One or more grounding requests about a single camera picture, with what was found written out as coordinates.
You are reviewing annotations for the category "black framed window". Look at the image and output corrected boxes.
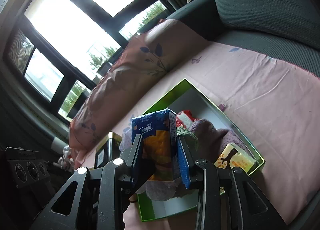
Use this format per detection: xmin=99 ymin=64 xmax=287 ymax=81
xmin=4 ymin=0 xmax=174 ymax=123

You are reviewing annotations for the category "green knitted cloth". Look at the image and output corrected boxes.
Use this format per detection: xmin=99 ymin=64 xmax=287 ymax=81
xmin=177 ymin=125 xmax=200 ymax=158

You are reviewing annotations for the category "purple fleece cloth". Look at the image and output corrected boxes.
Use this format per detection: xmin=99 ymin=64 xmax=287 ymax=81
xmin=189 ymin=119 xmax=253 ymax=163

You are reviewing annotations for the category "pink floral pillow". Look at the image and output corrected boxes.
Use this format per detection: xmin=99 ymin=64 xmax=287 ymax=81
xmin=69 ymin=19 xmax=209 ymax=169

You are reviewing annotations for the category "dark grey sofa back cushion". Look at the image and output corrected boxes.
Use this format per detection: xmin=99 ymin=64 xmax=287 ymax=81
xmin=215 ymin=0 xmax=319 ymax=49

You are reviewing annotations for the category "pink bed sheet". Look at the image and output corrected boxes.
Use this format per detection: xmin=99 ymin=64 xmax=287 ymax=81
xmin=75 ymin=40 xmax=320 ymax=230

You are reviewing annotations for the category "black gold tin box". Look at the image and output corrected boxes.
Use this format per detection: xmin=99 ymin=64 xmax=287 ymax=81
xmin=94 ymin=132 xmax=122 ymax=169

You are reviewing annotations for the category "dark grey sofa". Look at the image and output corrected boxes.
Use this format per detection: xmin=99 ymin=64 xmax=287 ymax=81
xmin=171 ymin=0 xmax=319 ymax=75

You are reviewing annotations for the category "cream tissue pack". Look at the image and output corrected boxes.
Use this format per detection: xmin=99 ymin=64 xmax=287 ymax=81
xmin=214 ymin=143 xmax=256 ymax=173

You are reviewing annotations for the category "green cardboard box white inside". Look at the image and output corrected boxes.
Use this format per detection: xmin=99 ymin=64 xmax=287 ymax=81
xmin=137 ymin=79 xmax=265 ymax=222

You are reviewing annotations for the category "white red small plush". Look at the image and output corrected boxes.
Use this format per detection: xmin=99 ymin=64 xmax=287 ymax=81
xmin=58 ymin=145 xmax=74 ymax=173

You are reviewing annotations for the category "blue Tempo tissue pack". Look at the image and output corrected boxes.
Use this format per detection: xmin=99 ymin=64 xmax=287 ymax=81
xmin=131 ymin=108 xmax=178 ymax=182

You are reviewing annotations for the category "black device with round knobs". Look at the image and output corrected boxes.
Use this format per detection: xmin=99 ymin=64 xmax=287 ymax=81
xmin=5 ymin=147 xmax=50 ymax=188

